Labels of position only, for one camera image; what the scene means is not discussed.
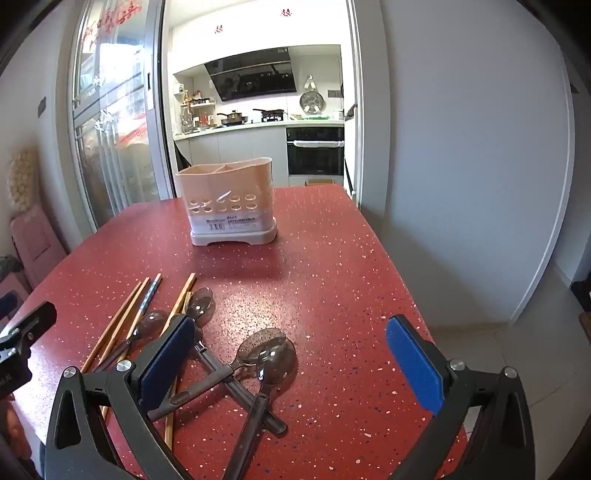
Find dark object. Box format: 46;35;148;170
570;277;591;344

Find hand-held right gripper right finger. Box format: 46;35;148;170
385;315;536;480

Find white kitchen counter cabinets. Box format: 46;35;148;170
173;121;345;188

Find blue patterned wooden chopstick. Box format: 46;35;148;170
95;273;163;372

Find spice rack with bottles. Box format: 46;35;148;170
177;87;218;133

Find round metal steamer rack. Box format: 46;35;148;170
299;90;327;116

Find dark clear plastic spoon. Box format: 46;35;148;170
147;328;288;421
222;340;297;480
186;287;288;435
90;310;170;374

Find black range hood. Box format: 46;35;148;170
204;46;297;103

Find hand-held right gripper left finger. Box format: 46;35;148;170
44;314;197;480

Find bag of yellow balls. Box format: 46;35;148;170
4;148;40;214

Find stack of pink stools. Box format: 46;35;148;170
11;205;68;289

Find beige plastic utensil holder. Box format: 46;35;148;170
175;157;279;247

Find sliding glass door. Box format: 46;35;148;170
68;0;168;232

